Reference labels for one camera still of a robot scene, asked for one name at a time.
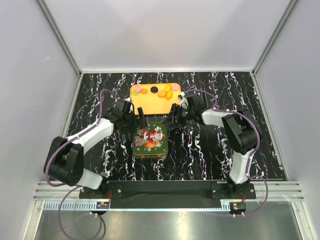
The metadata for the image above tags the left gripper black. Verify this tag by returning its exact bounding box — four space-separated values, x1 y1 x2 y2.
121 107 148 135

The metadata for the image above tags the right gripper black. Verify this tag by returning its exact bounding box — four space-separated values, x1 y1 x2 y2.
162 103 195 129

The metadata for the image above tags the gold tin lid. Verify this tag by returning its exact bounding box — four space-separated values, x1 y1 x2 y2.
132 122 169 151

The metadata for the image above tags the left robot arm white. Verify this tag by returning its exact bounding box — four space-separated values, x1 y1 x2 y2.
43 99 148 198

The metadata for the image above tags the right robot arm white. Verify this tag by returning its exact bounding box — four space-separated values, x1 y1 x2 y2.
162 92 262 199

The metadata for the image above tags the yellow flower shaped cookie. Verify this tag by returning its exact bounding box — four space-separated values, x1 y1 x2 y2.
164 90 173 100

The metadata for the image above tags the yellow serving tray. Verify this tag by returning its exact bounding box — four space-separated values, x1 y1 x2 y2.
130 83 181 115

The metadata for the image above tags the pink macaron top right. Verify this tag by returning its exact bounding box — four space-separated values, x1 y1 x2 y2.
171 85 180 92

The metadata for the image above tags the orange half cookie top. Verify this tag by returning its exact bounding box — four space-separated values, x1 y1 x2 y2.
164 84 172 92

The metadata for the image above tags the orange swirl cookie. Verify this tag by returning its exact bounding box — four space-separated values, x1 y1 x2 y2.
140 88 148 95

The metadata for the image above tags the gold square cookie tin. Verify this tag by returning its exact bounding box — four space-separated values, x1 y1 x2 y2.
133 148 168 159

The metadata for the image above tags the pink macaron cookie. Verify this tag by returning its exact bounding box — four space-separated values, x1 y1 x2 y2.
134 86 141 92

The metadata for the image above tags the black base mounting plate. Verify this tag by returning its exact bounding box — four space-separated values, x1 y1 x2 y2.
78 180 256 201

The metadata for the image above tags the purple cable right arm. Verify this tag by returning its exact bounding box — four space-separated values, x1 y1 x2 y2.
184 88 270 218

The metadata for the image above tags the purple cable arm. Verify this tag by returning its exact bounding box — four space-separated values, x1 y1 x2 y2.
184 88 270 218
44 88 118 238

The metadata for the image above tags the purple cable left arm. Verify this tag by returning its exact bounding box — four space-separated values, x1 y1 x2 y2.
44 88 118 238

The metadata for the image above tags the aluminium frame rail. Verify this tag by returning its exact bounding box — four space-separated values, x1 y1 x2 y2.
33 180 304 212

